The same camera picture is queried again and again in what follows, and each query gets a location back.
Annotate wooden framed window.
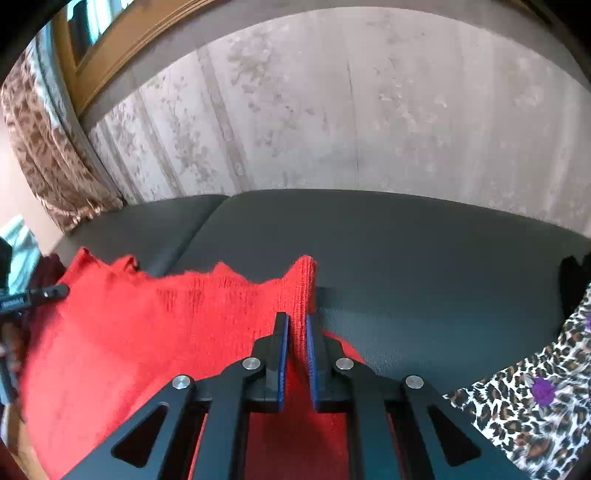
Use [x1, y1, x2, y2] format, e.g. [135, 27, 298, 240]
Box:
[53, 0, 218, 116]

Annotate leopard print garment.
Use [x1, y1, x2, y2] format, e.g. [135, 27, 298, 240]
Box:
[443, 281, 591, 480]

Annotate brown floral curtain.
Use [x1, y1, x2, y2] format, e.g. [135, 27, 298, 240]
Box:
[0, 23, 125, 234]

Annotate dark purple velvet garment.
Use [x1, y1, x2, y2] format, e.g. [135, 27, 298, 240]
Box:
[558, 253, 591, 319]

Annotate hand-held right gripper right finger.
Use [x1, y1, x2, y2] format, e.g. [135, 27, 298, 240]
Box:
[305, 314, 527, 480]

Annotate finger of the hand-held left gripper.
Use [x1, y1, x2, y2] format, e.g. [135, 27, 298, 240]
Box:
[25, 284, 71, 306]

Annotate light blue striped cloth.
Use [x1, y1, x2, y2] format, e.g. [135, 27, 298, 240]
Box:
[0, 215, 41, 296]

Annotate dark red cloth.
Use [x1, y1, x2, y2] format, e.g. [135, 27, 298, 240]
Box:
[37, 256, 68, 289]

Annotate red knit sweater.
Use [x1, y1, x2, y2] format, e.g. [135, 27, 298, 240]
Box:
[18, 247, 365, 480]

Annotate person's left hand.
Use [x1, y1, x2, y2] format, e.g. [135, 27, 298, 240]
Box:
[0, 320, 23, 370]

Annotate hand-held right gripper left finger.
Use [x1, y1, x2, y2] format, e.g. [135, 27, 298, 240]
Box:
[62, 313, 291, 480]

